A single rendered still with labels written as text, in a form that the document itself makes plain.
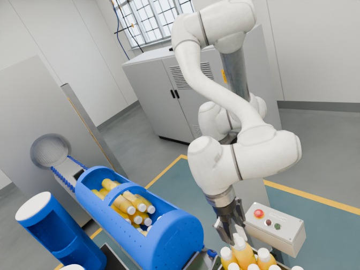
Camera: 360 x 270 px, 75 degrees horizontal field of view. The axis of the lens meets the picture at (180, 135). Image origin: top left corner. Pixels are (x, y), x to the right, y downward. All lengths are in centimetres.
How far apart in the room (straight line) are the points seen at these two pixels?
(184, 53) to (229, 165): 45
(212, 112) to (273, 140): 77
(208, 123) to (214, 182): 76
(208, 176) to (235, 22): 57
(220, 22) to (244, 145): 49
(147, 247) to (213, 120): 75
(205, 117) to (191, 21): 59
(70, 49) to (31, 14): 91
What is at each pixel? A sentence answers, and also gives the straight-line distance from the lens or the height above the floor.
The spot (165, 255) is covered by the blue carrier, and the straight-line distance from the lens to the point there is 100.
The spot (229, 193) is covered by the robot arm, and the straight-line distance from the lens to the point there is 70.
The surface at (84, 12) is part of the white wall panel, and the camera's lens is 635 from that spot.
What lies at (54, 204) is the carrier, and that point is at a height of 97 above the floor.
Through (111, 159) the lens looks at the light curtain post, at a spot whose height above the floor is 92.
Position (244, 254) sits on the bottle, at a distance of 94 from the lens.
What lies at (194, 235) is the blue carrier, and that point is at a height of 108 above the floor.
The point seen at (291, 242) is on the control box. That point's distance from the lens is 96.
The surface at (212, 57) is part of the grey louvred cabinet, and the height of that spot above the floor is 135.
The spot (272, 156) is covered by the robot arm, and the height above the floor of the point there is 151.
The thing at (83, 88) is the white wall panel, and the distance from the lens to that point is 604.
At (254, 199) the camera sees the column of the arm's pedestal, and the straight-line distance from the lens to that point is 174.
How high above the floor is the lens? 190
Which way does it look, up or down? 27 degrees down
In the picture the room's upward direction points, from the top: 24 degrees counter-clockwise
